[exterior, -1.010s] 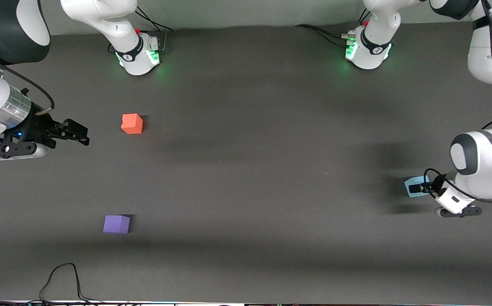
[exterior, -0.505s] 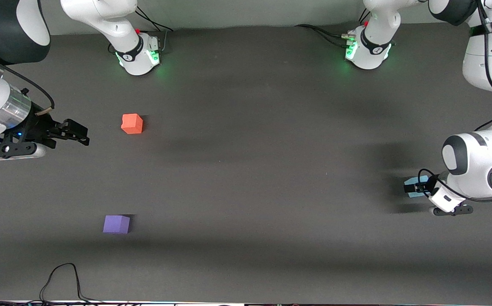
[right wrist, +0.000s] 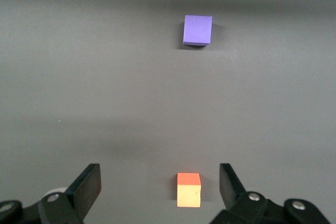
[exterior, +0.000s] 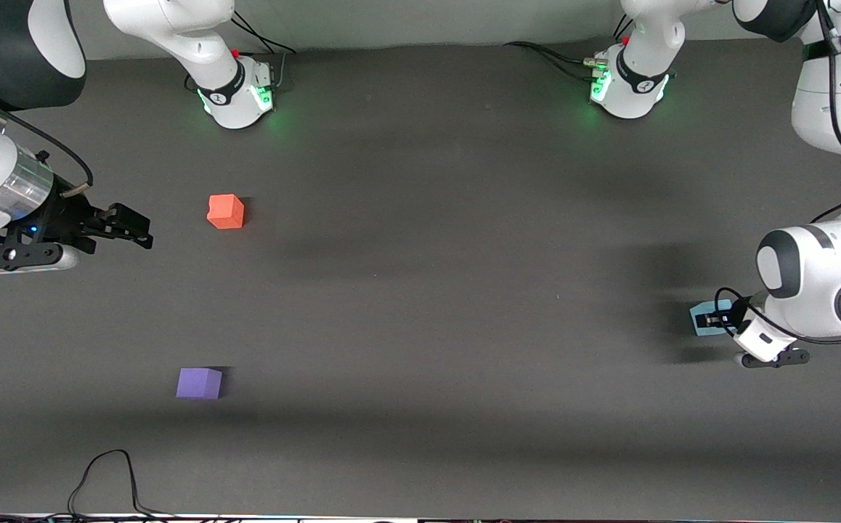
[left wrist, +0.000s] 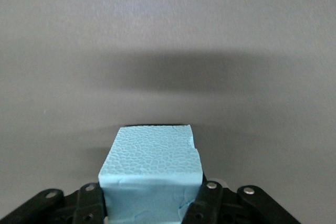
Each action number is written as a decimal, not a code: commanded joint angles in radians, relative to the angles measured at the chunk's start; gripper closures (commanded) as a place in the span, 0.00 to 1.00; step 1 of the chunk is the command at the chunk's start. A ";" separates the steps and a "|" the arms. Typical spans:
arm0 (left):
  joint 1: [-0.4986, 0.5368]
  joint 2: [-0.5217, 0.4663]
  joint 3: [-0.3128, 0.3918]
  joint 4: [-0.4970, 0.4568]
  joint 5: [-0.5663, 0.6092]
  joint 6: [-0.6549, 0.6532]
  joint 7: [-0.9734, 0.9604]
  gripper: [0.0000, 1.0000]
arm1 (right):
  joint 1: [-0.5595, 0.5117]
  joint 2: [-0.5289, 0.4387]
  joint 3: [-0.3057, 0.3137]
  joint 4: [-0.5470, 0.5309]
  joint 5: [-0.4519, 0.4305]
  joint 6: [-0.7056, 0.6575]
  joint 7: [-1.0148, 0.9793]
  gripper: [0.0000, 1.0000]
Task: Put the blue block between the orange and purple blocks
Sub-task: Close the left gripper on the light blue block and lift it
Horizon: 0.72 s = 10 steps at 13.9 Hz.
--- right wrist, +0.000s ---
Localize purple foam block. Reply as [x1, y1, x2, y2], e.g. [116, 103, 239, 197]
[182, 15, 213, 47]

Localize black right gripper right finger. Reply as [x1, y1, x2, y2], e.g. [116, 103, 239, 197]
[211, 163, 287, 224]

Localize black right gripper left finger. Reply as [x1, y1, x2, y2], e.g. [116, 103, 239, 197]
[38, 163, 102, 224]

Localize orange foam block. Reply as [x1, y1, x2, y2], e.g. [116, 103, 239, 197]
[176, 173, 202, 208]

